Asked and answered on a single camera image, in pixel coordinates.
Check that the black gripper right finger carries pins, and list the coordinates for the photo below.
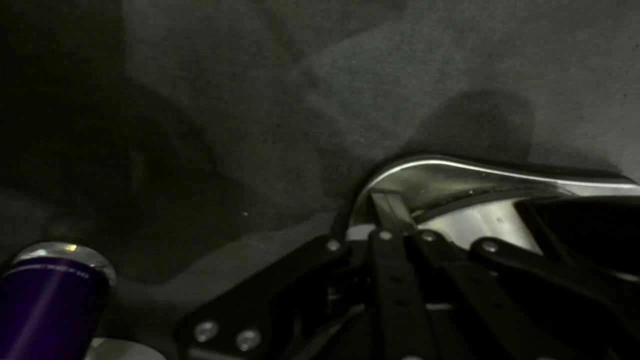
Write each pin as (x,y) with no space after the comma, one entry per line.
(526,292)

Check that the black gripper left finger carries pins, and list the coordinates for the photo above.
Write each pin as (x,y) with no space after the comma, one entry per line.
(280,300)

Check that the silver butter knife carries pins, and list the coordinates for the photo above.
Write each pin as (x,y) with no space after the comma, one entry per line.
(481,183)

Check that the shiny purple metal cylinder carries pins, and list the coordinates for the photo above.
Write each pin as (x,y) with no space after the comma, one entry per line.
(46,300)

